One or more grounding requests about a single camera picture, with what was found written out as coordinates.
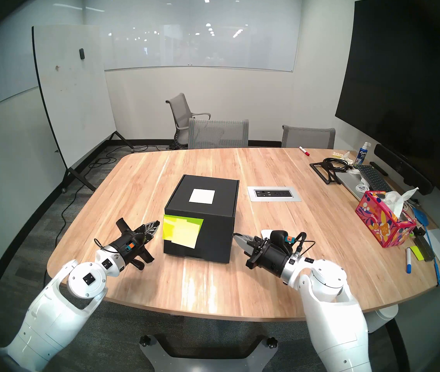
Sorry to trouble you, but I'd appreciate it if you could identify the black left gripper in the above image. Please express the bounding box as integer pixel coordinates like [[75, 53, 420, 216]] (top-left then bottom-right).
[[108, 218, 160, 271]]

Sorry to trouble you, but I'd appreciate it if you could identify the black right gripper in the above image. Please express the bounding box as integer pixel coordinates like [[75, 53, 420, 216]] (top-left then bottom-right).
[[232, 231, 308, 279]]

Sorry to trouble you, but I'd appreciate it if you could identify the black cardboard box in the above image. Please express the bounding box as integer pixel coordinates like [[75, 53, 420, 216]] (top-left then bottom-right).
[[163, 175, 240, 264]]

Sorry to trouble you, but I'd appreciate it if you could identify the red floral tissue box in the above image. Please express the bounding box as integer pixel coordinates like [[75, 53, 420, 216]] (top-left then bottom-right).
[[355, 191, 417, 248]]

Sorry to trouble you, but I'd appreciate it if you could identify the lime green sticky note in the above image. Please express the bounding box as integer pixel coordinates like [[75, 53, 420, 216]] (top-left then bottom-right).
[[162, 215, 204, 240]]

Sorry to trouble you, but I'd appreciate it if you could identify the silver table power panel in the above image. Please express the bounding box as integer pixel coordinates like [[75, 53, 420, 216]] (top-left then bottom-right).
[[247, 186, 302, 202]]

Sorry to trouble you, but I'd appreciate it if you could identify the pale square sticky note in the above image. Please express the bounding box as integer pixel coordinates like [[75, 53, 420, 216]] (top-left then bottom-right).
[[189, 189, 216, 204]]

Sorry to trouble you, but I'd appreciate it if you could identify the black laptop stand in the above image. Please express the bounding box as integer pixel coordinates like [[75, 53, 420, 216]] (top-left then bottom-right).
[[309, 161, 342, 185]]

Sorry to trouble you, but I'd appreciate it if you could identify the gray mesh office chair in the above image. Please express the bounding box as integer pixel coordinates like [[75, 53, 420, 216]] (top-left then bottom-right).
[[188, 118, 249, 150]]

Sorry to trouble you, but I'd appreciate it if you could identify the silver laptop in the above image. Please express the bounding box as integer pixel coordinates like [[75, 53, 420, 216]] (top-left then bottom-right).
[[336, 172, 373, 201]]

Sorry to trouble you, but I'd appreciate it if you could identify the gray plain-back office chair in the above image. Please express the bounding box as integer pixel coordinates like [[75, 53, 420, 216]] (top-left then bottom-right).
[[281, 125, 336, 150]]

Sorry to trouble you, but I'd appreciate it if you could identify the gray office chair with armrests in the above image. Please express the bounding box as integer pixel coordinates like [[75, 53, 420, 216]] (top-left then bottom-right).
[[165, 93, 211, 149]]

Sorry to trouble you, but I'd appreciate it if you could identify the black keyboard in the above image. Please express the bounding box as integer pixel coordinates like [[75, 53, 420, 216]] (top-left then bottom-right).
[[355, 164, 393, 193]]

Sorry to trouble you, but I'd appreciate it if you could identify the whiteboard cleaner spray bottle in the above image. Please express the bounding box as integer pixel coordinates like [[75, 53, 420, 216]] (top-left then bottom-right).
[[353, 141, 371, 166]]

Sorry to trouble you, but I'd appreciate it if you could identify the rolling whiteboard on stand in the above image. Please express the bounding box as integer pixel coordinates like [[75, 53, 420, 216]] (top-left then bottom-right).
[[32, 25, 135, 192]]

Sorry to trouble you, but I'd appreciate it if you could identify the white tissue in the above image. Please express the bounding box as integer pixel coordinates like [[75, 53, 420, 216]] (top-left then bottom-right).
[[383, 187, 419, 219]]

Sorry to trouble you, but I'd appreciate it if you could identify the black video conference bar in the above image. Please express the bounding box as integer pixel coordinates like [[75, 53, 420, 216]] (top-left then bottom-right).
[[374, 144, 434, 195]]

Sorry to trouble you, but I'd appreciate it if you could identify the blue fly swatter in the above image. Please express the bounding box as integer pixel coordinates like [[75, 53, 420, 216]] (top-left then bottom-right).
[[413, 207, 440, 286]]

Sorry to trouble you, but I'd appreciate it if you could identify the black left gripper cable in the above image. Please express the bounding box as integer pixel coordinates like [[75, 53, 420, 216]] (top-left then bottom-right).
[[94, 238, 118, 255]]

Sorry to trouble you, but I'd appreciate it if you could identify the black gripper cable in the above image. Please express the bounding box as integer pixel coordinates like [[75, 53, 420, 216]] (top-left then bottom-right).
[[296, 232, 316, 256], [94, 238, 118, 255]]

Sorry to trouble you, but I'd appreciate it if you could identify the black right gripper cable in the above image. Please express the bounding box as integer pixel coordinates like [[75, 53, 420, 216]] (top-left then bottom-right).
[[296, 232, 316, 256]]

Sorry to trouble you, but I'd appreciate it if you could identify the black floor cable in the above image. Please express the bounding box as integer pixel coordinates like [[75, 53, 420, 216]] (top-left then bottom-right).
[[36, 145, 147, 286]]

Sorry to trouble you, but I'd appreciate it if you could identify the coiled black cable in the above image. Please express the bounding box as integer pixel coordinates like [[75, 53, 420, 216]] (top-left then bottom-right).
[[323, 157, 354, 172]]

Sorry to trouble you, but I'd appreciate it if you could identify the glass wall whiteboard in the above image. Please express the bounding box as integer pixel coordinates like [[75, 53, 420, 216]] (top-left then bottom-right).
[[84, 0, 302, 72]]

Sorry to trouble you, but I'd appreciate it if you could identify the large black wall screen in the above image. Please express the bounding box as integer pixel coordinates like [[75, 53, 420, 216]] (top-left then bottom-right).
[[335, 0, 440, 178]]

